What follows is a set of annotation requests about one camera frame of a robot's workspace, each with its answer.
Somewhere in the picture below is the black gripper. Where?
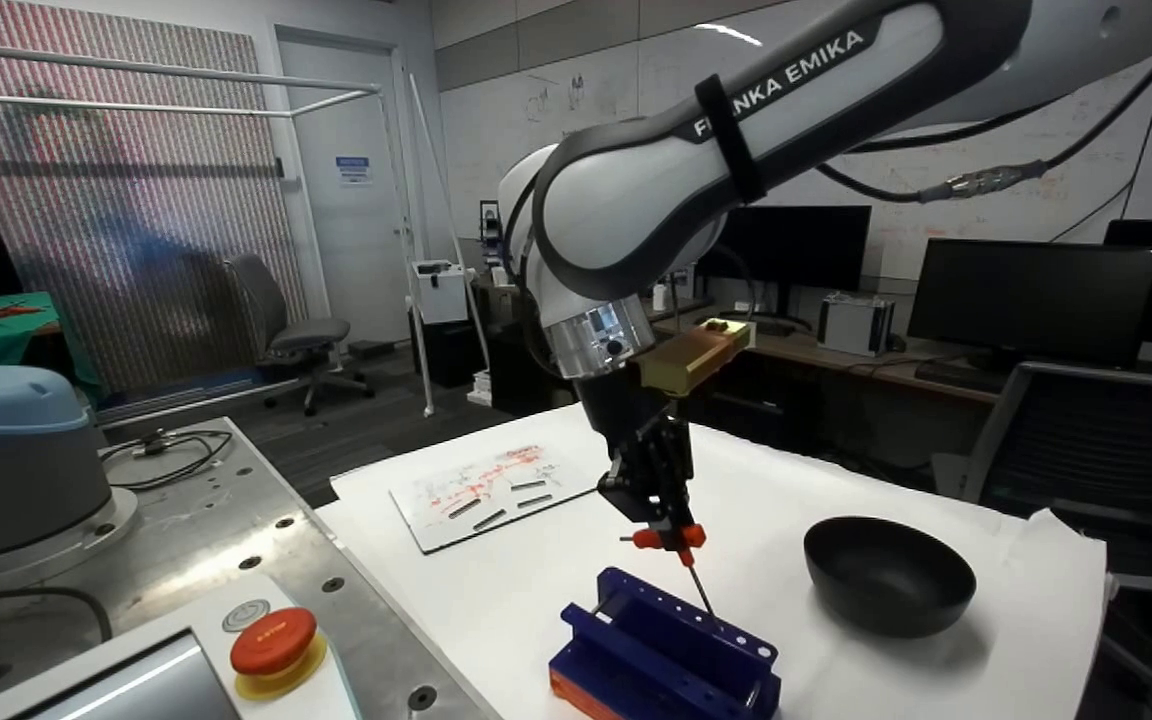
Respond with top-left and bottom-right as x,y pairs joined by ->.
583,363 -> 703,529

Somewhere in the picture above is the black bowl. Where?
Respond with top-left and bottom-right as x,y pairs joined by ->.
799,513 -> 979,645

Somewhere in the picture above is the white table cover sheet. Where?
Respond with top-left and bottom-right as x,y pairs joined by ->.
313,397 -> 1111,720

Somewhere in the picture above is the printed paper sheet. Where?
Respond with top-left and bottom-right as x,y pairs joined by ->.
385,438 -> 618,562

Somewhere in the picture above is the blue tool rack orange base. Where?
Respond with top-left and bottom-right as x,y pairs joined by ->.
545,564 -> 790,720

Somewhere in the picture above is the long cluttered wooden desk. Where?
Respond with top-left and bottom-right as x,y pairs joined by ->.
653,318 -> 1009,411

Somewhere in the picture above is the white computer tower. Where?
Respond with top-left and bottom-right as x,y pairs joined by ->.
820,289 -> 905,360

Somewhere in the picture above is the white box appliance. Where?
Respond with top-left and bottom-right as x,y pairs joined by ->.
403,251 -> 477,334

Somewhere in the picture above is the white door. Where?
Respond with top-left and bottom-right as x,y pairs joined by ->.
276,28 -> 412,354

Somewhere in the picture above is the dark office chair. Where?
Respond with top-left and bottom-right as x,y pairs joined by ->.
217,247 -> 382,421

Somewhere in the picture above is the wide black computer monitor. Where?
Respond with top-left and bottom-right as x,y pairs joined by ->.
905,237 -> 1152,377

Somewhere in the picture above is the red emergency stop button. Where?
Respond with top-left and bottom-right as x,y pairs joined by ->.
225,605 -> 329,703

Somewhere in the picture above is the grey mesh office chair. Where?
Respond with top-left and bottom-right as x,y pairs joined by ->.
955,356 -> 1152,653

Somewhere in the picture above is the grey metal base platform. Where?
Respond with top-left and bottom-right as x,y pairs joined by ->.
0,417 -> 505,720

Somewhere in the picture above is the grey teach pendant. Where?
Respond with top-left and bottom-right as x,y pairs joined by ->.
0,585 -> 368,720

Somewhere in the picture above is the wooden camera mount block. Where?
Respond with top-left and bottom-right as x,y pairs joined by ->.
637,318 -> 751,405

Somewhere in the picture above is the black velcro strap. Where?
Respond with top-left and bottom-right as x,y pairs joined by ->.
694,70 -> 767,210

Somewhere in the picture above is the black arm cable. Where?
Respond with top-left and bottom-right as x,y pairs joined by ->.
813,35 -> 1152,210

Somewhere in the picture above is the black platform cable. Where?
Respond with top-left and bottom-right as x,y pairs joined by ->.
97,421 -> 240,500

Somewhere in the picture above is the white pipe frame cage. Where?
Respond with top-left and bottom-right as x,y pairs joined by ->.
0,35 -> 390,405

